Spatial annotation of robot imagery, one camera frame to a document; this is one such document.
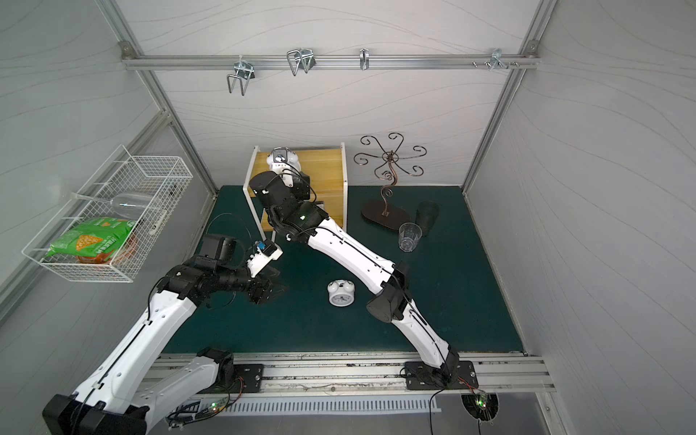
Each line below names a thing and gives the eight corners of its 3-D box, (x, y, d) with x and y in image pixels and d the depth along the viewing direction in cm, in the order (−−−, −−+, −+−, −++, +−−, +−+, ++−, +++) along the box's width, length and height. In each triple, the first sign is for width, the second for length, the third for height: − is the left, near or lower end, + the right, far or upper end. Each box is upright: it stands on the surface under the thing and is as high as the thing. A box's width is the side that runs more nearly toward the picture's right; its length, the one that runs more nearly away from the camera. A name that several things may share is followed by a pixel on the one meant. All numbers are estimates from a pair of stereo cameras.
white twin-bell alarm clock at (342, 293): (329, 308, 89) (327, 294, 81) (330, 294, 93) (328, 279, 84) (354, 308, 89) (354, 294, 81) (354, 294, 93) (354, 279, 84)
